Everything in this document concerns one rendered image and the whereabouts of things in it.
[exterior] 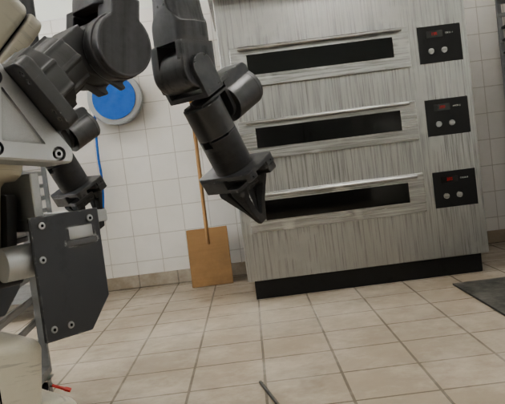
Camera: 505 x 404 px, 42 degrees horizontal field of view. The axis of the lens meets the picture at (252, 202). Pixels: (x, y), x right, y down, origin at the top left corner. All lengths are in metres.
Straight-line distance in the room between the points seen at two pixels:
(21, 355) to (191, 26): 0.48
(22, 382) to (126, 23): 0.46
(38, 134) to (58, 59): 0.09
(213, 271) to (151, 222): 0.66
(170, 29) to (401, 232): 3.33
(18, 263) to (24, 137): 0.19
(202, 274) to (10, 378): 3.93
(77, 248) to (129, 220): 4.20
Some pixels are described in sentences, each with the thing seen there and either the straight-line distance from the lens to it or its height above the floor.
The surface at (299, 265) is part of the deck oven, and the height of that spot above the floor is 0.18.
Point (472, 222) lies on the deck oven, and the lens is 4.22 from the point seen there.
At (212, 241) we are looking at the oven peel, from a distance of 4.76.
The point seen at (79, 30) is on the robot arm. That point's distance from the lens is 0.80.
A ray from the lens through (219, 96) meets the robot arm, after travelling 0.91.
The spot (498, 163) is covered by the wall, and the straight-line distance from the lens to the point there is 5.34.
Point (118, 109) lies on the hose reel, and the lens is 4.94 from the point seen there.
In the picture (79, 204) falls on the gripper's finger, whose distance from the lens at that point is 1.27.
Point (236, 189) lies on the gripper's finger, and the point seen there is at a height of 0.82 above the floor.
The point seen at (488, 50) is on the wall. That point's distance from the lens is 5.37.
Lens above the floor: 0.86
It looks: 4 degrees down
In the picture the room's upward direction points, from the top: 7 degrees counter-clockwise
